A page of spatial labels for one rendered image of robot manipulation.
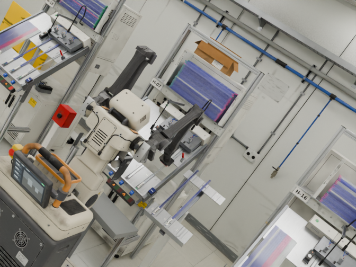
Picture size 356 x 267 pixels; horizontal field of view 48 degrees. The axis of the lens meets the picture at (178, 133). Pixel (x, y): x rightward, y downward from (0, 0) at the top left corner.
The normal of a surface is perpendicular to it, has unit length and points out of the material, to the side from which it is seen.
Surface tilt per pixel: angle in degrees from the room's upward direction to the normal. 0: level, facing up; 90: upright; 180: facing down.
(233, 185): 90
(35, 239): 90
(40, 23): 47
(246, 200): 90
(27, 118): 90
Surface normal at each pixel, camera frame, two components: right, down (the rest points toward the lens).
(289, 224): 0.11, -0.60
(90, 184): -0.29, -0.11
